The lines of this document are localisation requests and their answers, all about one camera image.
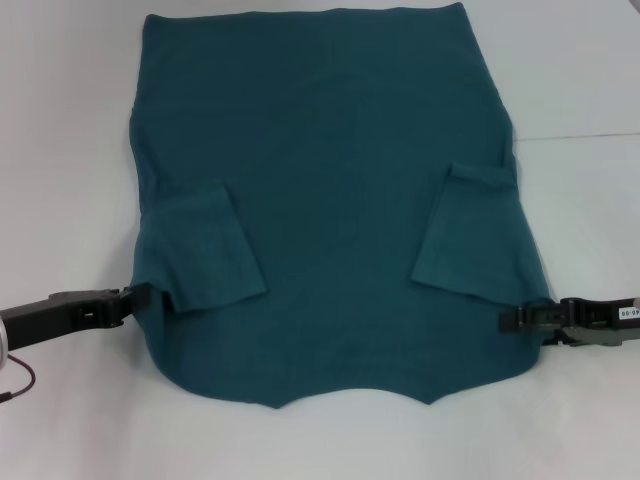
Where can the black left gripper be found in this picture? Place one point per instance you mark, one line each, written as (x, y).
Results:
(50, 317)

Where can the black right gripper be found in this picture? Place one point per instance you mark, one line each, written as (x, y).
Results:
(605, 322)

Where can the blue t-shirt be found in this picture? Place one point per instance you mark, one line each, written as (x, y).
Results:
(325, 175)

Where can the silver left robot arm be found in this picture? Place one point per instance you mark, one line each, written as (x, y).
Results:
(2, 345)

